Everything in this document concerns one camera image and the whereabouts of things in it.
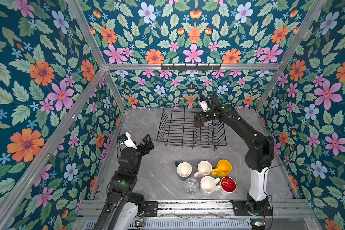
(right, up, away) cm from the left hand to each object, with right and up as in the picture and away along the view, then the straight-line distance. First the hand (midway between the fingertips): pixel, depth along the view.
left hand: (145, 134), depth 71 cm
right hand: (+31, +11, +20) cm, 39 cm away
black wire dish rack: (+16, +1, +37) cm, 40 cm away
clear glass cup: (+24, -31, +11) cm, 40 cm away
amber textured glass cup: (+30, +4, +33) cm, 45 cm away
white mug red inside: (+45, -30, +10) cm, 54 cm away
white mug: (+33, -29, +8) cm, 45 cm away
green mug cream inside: (+20, -22, +12) cm, 32 cm away
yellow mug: (+44, -22, +16) cm, 52 cm away
